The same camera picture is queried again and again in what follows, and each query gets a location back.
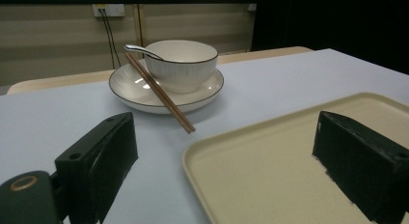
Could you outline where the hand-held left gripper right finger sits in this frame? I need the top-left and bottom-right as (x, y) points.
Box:
(312, 110), (409, 224)

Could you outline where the beige plastic tray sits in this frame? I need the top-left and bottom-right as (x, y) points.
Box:
(181, 92), (409, 224)

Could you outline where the white plate dark rim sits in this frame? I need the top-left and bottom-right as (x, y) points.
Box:
(108, 61), (225, 115)

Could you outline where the brown wooden chopstick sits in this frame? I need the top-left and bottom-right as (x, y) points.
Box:
(126, 52), (197, 133)
(124, 53), (193, 135)

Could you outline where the black cable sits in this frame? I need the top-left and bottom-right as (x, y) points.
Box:
(99, 8), (116, 70)
(103, 8), (123, 69)

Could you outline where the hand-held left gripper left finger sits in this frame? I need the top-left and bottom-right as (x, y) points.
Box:
(54, 111), (140, 224)

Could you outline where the white ribbed bowl dark rim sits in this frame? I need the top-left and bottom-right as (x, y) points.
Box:
(143, 40), (220, 95)

